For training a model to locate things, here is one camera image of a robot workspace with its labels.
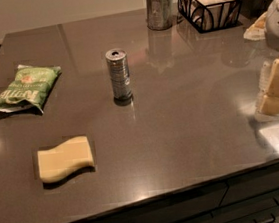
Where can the silver redbull can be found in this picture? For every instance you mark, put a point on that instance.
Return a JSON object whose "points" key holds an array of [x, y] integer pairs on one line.
{"points": [[117, 63]]}

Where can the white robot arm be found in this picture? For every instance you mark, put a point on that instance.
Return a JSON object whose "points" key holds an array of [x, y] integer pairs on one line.
{"points": [[272, 27]]}

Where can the yellow snack bag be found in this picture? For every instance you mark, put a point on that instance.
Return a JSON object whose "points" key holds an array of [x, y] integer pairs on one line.
{"points": [[256, 31]]}

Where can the green jalapeno chip bag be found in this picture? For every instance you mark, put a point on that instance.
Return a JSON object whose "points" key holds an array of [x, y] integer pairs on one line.
{"points": [[30, 88]]}

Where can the metal cup with white items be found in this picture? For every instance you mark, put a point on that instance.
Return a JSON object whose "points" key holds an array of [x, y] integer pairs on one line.
{"points": [[159, 15]]}

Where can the yellow sponge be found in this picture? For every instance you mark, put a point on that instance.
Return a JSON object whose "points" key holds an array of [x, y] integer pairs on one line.
{"points": [[61, 161]]}

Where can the black wire napkin holder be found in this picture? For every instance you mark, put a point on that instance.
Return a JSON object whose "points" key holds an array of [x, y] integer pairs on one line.
{"points": [[210, 15]]}

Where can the black drawer handle lower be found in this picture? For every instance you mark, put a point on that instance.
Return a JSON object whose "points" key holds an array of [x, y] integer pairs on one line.
{"points": [[266, 219]]}

